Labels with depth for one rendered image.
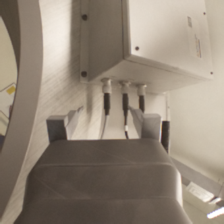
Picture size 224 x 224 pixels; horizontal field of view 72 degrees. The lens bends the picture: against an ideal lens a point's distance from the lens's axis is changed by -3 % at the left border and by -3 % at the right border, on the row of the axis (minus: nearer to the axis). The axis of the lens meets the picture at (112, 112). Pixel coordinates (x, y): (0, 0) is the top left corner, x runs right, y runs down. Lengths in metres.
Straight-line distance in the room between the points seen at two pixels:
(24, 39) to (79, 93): 0.11
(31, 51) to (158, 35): 0.16
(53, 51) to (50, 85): 0.06
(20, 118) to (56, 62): 0.11
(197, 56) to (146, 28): 0.11
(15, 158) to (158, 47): 0.21
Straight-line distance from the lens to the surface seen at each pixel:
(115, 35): 0.22
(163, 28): 0.24
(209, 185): 5.23
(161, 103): 0.38
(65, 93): 0.26
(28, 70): 0.21
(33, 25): 0.24
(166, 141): 0.35
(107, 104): 0.25
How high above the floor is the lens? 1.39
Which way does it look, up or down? 27 degrees up
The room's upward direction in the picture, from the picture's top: 44 degrees clockwise
